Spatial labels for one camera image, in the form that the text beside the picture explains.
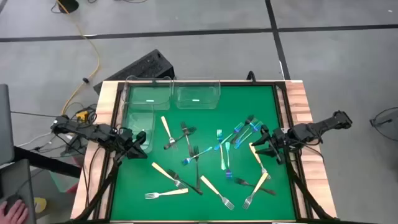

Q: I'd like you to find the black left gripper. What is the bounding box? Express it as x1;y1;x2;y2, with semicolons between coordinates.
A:
115;127;149;160

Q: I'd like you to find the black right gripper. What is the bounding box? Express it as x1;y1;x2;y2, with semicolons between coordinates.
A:
251;124;292;165

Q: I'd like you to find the clear plastic bin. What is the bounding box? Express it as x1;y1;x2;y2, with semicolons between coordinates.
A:
120;105;156;154
124;75;172;112
172;77;221;110

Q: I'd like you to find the green table mat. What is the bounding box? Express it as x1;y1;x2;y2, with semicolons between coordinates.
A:
110;84;296;222

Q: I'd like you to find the yellow power box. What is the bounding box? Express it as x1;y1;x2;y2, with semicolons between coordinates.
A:
75;109;90;123

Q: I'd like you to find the teal plastic box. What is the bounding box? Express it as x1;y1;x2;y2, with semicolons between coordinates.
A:
49;169;80;194

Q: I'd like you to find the black floor beam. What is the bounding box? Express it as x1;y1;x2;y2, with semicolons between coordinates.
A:
14;145;82;179

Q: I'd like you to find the yellow tape roll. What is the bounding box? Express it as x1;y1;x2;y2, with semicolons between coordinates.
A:
33;197;48;215

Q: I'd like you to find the grey desk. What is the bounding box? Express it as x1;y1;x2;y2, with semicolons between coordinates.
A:
0;158;37;224

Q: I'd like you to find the grey monitor panel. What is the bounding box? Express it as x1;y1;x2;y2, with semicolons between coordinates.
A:
0;83;16;166

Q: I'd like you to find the black computer mouse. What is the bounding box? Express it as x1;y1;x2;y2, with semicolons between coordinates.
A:
3;193;22;208

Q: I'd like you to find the person's hand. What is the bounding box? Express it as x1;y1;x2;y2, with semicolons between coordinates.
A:
0;198;29;224

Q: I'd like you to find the black round base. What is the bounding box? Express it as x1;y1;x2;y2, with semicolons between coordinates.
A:
57;0;80;14

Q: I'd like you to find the black frame strut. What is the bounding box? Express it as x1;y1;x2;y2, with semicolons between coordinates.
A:
73;152;123;222
283;149;335;221

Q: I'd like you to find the yellow floor cable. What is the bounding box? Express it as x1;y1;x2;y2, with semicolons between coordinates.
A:
55;0;101;116

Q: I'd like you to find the white cable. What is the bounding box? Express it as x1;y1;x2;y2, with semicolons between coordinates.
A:
15;132;54;147

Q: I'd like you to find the black wire fan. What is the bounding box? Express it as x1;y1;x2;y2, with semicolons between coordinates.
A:
369;106;398;143

